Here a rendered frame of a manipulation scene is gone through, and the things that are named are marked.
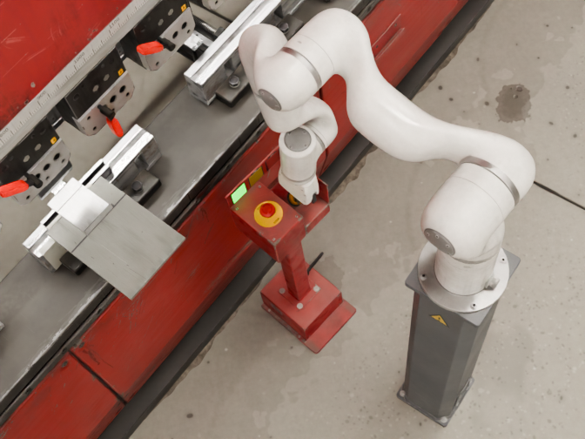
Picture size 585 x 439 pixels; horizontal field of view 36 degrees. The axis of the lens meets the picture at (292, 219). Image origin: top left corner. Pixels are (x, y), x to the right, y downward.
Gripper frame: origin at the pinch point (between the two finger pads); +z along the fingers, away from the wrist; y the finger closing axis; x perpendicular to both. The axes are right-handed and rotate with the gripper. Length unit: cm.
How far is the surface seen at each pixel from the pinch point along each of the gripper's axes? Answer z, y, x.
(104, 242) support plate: -24, -17, -45
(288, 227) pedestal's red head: -3.5, 4.8, -9.3
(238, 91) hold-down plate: -13.4, -26.6, 6.3
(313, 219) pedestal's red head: 4.0, 5.8, -1.2
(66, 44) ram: -67, -33, -27
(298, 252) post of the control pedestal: 28.2, 2.8, -4.5
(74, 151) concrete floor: 83, -98, -18
